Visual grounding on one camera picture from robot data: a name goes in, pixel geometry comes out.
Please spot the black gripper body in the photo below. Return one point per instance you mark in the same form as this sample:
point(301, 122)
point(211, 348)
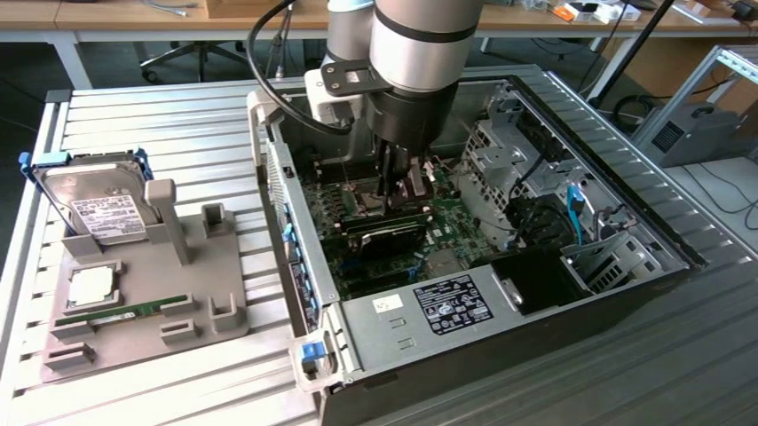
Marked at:
point(408, 117)

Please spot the green GPU with black cooler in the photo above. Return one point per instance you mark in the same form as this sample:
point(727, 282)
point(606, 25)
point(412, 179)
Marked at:
point(391, 242)

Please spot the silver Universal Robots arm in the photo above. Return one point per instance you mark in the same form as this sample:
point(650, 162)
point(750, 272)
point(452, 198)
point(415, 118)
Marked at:
point(420, 53)

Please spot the metal socket cover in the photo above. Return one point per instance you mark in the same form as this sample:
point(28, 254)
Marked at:
point(422, 179)

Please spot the thin locking lever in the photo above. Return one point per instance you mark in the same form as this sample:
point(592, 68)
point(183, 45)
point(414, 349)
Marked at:
point(343, 168)

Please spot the CPU socket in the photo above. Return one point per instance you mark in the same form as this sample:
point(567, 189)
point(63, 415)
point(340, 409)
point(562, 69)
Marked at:
point(364, 199)

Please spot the black RAM stick with label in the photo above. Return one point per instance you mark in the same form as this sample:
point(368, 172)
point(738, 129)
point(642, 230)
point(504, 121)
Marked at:
point(379, 220)

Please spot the green motherboard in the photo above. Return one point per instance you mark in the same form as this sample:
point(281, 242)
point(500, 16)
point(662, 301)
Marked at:
point(455, 217)

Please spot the perforated metal disk bay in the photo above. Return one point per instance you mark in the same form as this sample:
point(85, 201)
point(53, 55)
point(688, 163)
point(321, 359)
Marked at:
point(491, 177)

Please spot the silver chipset heatsink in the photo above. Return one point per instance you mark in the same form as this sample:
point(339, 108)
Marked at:
point(444, 262)

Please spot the grey power supply unit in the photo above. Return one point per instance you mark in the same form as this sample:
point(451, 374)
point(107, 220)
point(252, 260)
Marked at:
point(384, 330)

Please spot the orange and white box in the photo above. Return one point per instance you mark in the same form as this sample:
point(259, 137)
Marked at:
point(574, 13)

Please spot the black office chair base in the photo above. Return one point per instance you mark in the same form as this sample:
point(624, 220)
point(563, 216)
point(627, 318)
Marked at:
point(201, 53)

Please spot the brown cardboard box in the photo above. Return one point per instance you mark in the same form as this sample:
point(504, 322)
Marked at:
point(236, 9)

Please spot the slotted metal disk bay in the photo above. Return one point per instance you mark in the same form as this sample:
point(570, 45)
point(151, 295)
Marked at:
point(612, 266)

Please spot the blue case latch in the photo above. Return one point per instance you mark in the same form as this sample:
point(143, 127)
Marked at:
point(309, 351)

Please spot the white small box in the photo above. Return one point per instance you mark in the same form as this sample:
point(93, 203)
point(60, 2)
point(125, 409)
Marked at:
point(618, 14)

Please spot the black stand pole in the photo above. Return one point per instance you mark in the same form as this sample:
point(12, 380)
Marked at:
point(640, 35)

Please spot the grey plastic parts rack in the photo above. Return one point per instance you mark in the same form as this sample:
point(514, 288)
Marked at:
point(136, 275)

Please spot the hard disk with blue caddy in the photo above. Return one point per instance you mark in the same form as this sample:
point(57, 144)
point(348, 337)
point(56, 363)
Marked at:
point(95, 199)

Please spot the grey machine box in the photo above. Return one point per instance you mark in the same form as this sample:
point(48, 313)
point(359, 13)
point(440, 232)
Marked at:
point(698, 133)

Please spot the open black PC case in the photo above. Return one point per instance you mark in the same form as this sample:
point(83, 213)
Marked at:
point(592, 346)

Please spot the green RAM stick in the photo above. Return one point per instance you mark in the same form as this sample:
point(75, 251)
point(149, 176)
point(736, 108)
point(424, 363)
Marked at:
point(119, 313)

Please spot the silver CPU chip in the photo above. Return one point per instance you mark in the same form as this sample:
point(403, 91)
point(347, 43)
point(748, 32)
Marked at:
point(91, 286)

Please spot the black power adapter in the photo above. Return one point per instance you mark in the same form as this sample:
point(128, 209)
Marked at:
point(743, 9)

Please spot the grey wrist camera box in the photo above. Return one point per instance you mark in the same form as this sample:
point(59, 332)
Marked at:
point(325, 102)

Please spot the aluminium profile frame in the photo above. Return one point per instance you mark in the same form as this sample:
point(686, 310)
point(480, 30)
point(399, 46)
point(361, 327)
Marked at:
point(680, 92)

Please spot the wooden desk with white frame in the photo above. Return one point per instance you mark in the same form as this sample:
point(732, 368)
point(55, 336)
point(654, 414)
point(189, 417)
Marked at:
point(119, 20)

